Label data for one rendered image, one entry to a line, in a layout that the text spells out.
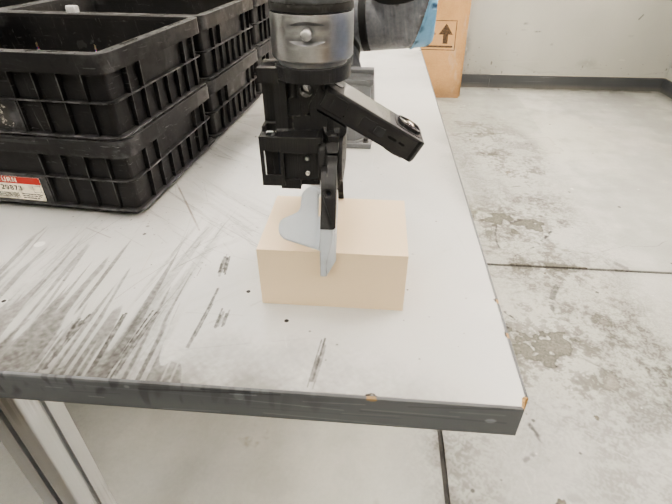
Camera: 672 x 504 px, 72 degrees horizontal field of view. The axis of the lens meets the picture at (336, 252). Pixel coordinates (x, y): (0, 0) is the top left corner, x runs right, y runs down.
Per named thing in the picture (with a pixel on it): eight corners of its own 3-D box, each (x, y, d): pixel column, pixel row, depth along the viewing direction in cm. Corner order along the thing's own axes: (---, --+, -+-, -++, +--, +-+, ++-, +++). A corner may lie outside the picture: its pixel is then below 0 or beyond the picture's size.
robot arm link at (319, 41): (355, 3, 44) (351, 17, 37) (354, 54, 46) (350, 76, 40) (277, 2, 44) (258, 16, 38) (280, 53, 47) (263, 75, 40)
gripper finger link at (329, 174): (320, 230, 49) (324, 148, 49) (337, 231, 49) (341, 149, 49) (315, 228, 45) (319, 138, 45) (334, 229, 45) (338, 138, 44)
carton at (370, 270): (399, 250, 62) (404, 200, 58) (402, 310, 52) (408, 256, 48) (281, 244, 63) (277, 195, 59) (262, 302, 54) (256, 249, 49)
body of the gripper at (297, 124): (277, 161, 54) (267, 50, 47) (351, 164, 53) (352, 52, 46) (263, 192, 48) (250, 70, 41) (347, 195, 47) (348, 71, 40)
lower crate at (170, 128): (219, 144, 93) (210, 82, 86) (145, 221, 68) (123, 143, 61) (38, 132, 98) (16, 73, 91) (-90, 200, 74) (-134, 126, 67)
